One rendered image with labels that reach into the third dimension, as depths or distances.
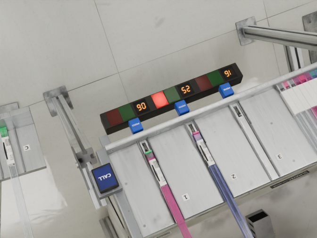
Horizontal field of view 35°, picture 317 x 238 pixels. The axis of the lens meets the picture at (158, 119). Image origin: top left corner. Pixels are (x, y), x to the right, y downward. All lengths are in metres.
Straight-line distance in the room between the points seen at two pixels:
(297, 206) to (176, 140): 0.48
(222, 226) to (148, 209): 0.36
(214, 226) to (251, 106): 0.36
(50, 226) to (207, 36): 0.90
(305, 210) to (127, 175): 0.58
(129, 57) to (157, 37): 0.13
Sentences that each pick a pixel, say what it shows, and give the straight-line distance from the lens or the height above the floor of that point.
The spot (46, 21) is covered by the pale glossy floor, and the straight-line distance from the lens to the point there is 1.72.
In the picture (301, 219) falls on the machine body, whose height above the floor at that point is 0.62.
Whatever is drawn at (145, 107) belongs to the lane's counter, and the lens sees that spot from 1.11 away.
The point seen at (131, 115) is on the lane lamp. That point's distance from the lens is 1.10.
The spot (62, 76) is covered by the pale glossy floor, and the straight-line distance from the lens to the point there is 1.74.
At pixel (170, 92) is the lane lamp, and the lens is 1.13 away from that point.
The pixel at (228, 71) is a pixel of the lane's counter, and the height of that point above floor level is 0.66.
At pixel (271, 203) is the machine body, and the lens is 1.37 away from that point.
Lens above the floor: 1.71
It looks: 68 degrees down
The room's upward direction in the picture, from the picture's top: 129 degrees clockwise
